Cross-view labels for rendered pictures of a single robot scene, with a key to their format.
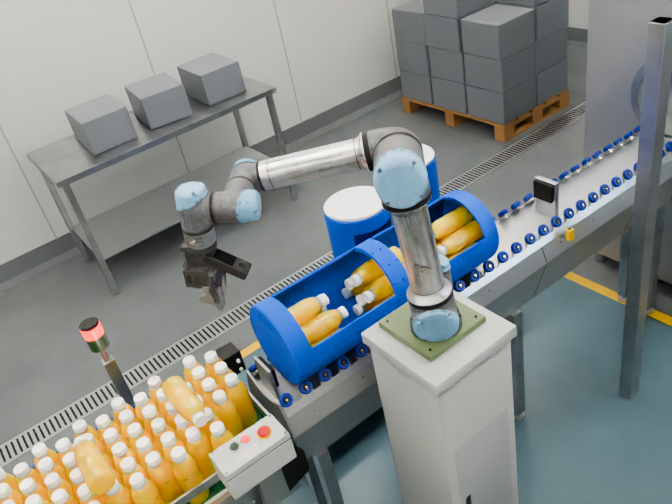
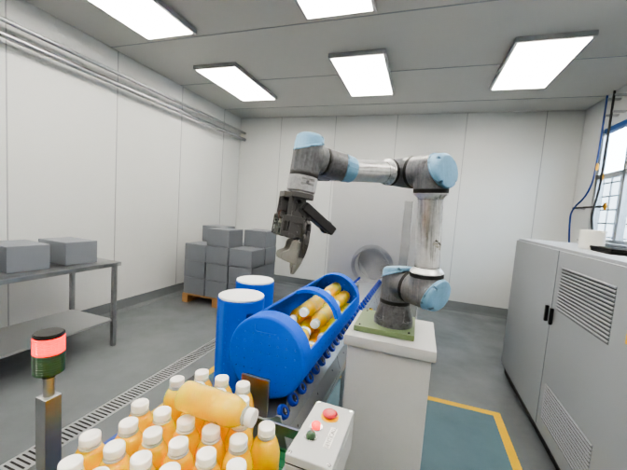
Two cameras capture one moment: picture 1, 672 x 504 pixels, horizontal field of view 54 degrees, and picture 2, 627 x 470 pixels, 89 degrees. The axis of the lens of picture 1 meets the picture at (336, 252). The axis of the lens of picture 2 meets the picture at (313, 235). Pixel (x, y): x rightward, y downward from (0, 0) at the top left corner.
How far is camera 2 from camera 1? 1.41 m
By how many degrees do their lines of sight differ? 48
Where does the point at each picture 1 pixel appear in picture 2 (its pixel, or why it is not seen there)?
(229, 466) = (325, 457)
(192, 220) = (314, 158)
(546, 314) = not seen: hidden behind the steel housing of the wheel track
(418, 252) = (438, 230)
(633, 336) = not seen: hidden behind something
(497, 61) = (249, 269)
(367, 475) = not seen: outside the picture
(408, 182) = (452, 169)
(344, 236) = (239, 315)
